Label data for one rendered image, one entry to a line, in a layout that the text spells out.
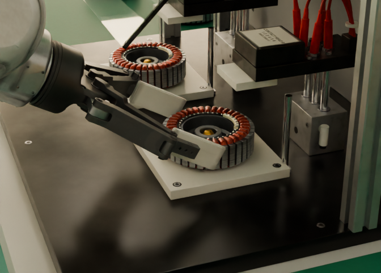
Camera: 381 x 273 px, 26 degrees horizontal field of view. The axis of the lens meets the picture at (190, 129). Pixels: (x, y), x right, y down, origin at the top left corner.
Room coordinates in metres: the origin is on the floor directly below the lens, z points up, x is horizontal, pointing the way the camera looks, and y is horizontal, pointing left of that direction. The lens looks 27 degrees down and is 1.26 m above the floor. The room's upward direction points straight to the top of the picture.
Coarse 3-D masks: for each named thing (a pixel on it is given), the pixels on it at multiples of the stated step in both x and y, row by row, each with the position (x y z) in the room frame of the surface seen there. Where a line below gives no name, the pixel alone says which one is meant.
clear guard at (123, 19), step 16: (96, 0) 0.76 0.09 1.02; (112, 0) 0.74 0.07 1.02; (128, 0) 0.72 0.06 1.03; (144, 0) 0.70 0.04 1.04; (160, 0) 0.67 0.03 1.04; (112, 16) 0.71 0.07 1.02; (128, 16) 0.69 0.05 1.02; (144, 16) 0.67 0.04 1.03; (112, 32) 0.69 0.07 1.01; (128, 32) 0.67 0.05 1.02
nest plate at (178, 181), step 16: (256, 144) 0.91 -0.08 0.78; (160, 160) 0.87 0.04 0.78; (256, 160) 0.87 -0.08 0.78; (272, 160) 0.87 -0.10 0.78; (160, 176) 0.83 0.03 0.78; (176, 176) 0.83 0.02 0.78; (192, 176) 0.83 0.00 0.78; (208, 176) 0.83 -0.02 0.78; (224, 176) 0.83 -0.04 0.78; (240, 176) 0.83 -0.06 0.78; (256, 176) 0.83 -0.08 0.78; (272, 176) 0.84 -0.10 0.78; (288, 176) 0.85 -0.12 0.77; (176, 192) 0.80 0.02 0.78; (192, 192) 0.81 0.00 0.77; (208, 192) 0.81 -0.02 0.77
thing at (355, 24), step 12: (324, 0) 0.92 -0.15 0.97; (348, 0) 0.94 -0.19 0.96; (324, 12) 0.96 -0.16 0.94; (348, 12) 0.93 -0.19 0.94; (300, 24) 0.96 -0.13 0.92; (324, 24) 0.93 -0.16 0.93; (348, 24) 0.93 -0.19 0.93; (300, 36) 0.94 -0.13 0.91; (312, 36) 0.92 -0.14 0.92; (324, 36) 0.93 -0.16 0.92; (348, 36) 0.93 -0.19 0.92; (312, 48) 0.91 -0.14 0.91; (324, 48) 0.93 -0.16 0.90; (348, 48) 0.93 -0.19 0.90
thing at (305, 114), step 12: (300, 96) 0.96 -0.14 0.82; (300, 108) 0.93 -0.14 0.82; (312, 108) 0.92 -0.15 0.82; (336, 108) 0.92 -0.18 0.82; (300, 120) 0.92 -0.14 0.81; (312, 120) 0.90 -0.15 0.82; (324, 120) 0.91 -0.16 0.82; (336, 120) 0.91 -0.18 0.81; (300, 132) 0.92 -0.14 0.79; (312, 132) 0.90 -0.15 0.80; (336, 132) 0.91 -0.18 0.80; (300, 144) 0.92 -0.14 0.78; (312, 144) 0.90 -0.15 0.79; (336, 144) 0.91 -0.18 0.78
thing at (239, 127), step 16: (176, 112) 0.92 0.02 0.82; (192, 112) 0.93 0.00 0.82; (208, 112) 0.93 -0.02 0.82; (224, 112) 0.93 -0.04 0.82; (192, 128) 0.92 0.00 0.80; (208, 128) 0.90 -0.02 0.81; (224, 128) 0.92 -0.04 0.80; (240, 128) 0.88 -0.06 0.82; (224, 144) 0.84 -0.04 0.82; (240, 144) 0.85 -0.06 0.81; (176, 160) 0.85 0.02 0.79; (224, 160) 0.84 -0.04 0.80; (240, 160) 0.85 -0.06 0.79
